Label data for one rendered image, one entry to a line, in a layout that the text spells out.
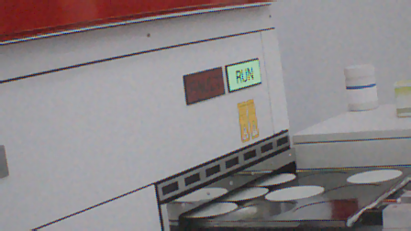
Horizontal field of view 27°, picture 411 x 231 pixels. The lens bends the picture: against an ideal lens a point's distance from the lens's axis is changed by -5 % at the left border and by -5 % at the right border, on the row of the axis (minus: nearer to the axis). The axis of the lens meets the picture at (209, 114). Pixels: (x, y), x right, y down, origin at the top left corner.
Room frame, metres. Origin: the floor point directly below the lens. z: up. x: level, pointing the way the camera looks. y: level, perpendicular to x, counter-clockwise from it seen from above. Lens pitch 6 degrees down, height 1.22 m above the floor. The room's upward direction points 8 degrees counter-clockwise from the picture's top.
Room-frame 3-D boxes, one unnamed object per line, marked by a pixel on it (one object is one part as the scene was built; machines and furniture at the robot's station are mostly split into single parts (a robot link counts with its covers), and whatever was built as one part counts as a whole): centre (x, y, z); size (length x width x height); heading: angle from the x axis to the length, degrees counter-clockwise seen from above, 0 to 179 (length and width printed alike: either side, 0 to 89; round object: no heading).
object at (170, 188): (1.52, -0.03, 0.96); 0.44 x 0.01 x 0.02; 147
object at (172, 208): (1.52, -0.03, 0.89); 0.44 x 0.02 x 0.10; 147
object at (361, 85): (1.94, -0.34, 1.01); 0.07 x 0.07 x 0.10
